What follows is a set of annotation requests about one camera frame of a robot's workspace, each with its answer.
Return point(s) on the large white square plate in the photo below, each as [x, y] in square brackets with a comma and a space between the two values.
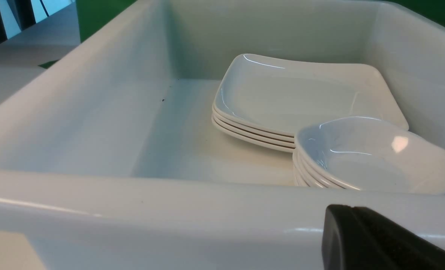
[283, 96]

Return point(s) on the large white plastic bin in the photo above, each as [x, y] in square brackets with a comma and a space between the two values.
[109, 161]

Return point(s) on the top white square plate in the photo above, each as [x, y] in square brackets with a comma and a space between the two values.
[289, 139]

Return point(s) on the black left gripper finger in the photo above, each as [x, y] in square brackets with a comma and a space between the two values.
[359, 238]

